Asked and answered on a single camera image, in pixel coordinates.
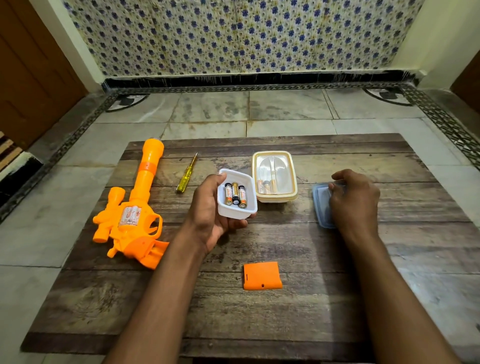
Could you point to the person's left hand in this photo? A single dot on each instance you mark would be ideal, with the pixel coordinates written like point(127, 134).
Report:
point(204, 213)

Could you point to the person's right hand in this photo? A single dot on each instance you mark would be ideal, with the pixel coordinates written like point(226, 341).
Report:
point(358, 206)

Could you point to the person's left thumb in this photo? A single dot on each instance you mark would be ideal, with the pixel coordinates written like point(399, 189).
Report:
point(216, 182)

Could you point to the person's right fingers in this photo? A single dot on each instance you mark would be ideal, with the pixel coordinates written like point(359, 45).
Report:
point(337, 183)

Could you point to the translucent blue container lid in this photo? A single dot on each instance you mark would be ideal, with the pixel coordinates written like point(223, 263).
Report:
point(320, 206)

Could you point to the small white plastic container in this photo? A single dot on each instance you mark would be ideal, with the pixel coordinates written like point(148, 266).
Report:
point(245, 180)

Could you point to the person's right forearm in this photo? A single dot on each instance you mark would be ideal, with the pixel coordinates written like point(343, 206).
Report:
point(393, 300)

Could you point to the person's left forearm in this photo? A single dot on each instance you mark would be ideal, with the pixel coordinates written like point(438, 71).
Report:
point(165, 300)

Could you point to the black orange battery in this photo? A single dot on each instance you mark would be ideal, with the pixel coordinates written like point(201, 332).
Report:
point(242, 197)
point(228, 195)

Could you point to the black gold battery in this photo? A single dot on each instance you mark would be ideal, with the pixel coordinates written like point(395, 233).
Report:
point(235, 193)

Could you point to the white plastic fork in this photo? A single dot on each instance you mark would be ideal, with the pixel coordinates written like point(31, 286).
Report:
point(263, 180)

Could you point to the cream lunch box clear lid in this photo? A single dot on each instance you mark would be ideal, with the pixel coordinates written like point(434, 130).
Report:
point(288, 176)

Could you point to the orange toy gun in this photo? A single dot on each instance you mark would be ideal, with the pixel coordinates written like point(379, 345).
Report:
point(144, 180)

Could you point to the silver orange battery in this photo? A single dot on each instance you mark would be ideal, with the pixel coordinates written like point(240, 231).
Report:
point(135, 215)
point(126, 216)

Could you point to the orange battery compartment cover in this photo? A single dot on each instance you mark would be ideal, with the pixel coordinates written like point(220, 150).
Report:
point(262, 275)

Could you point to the brown wooden door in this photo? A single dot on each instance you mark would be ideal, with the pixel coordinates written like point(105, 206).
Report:
point(468, 82)
point(33, 75)

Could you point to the striped doormat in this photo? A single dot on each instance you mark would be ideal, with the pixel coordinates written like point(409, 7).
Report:
point(15, 168)

